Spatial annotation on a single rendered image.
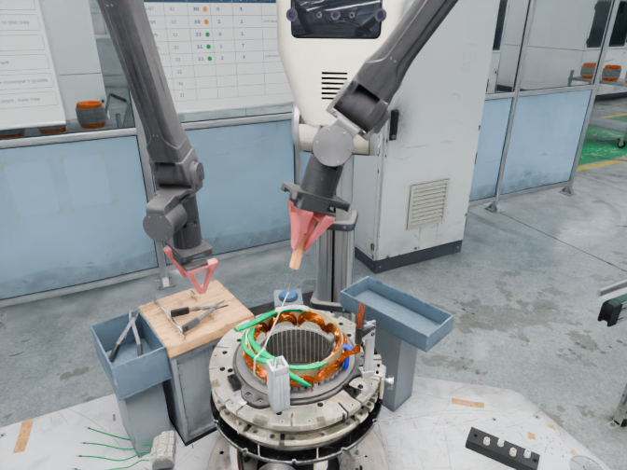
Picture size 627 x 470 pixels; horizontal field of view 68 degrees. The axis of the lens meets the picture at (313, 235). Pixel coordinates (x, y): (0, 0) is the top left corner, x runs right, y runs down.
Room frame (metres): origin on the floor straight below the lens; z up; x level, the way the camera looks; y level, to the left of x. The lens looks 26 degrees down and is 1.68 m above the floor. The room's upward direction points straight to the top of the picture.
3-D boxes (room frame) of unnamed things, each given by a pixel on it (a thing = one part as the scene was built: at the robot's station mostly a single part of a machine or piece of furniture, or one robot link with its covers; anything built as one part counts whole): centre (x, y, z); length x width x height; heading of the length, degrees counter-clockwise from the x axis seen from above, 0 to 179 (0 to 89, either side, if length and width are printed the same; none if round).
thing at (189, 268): (0.82, 0.24, 1.21); 0.07 x 0.07 x 0.09; 37
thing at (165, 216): (0.80, 0.26, 1.37); 0.11 x 0.09 x 0.12; 169
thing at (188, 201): (0.83, 0.26, 1.34); 0.07 x 0.06 x 0.07; 169
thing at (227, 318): (0.88, 0.27, 1.05); 0.20 x 0.19 x 0.02; 127
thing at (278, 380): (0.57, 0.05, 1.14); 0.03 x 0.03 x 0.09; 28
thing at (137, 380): (0.79, 0.39, 0.92); 0.17 x 0.11 x 0.28; 37
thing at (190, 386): (0.88, 0.27, 0.91); 0.19 x 0.19 x 0.26; 37
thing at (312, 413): (0.69, 0.03, 1.09); 0.32 x 0.32 x 0.01
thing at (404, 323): (0.91, -0.19, 0.92); 0.25 x 0.11 x 0.28; 45
